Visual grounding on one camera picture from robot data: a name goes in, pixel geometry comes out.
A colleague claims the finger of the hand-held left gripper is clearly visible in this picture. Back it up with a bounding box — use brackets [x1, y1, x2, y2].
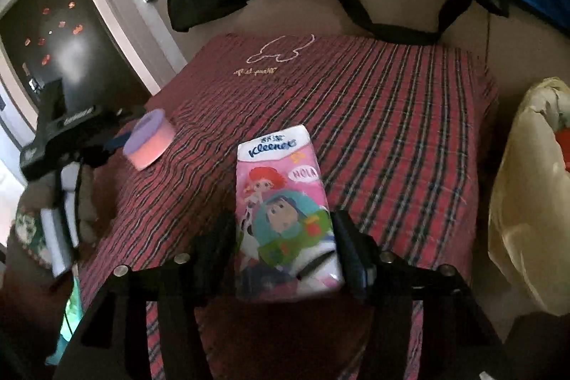
[113, 106, 147, 123]
[104, 131, 134, 153]

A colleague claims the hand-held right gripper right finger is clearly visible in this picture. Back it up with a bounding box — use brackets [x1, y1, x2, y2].
[332, 211, 513, 380]

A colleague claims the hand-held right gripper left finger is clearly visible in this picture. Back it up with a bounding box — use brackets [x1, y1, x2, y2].
[53, 211, 237, 380]

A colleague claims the pink container with purple lid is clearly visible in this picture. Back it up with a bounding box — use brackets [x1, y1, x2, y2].
[123, 109, 176, 171]

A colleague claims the cartoon print tissue pack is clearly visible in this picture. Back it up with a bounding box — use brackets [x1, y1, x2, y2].
[235, 124, 346, 303]

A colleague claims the beige plastic bag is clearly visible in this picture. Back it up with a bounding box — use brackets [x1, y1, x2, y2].
[487, 77, 570, 316]

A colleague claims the person's left forearm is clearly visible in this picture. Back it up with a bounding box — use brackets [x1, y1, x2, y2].
[0, 202, 76, 318]

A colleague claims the black door with red stickers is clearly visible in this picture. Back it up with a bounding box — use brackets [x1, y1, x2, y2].
[0, 0, 152, 123]

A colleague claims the red plaid tablecloth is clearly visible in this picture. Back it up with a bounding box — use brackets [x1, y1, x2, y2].
[73, 33, 499, 380]

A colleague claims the teal cloth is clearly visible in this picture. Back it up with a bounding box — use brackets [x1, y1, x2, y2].
[58, 277, 83, 340]

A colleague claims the red snack packet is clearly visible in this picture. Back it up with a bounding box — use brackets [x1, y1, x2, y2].
[552, 128, 570, 173]

